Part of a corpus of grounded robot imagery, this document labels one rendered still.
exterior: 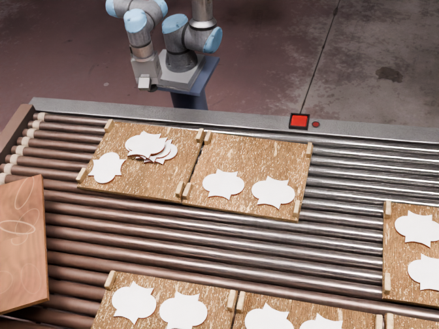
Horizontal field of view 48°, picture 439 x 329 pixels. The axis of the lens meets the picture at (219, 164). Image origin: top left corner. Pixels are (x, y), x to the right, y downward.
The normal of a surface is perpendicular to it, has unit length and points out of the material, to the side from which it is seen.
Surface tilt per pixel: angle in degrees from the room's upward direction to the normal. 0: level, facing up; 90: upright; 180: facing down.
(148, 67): 89
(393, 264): 0
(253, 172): 0
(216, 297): 0
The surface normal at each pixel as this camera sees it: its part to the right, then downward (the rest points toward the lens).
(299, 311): -0.11, -0.65
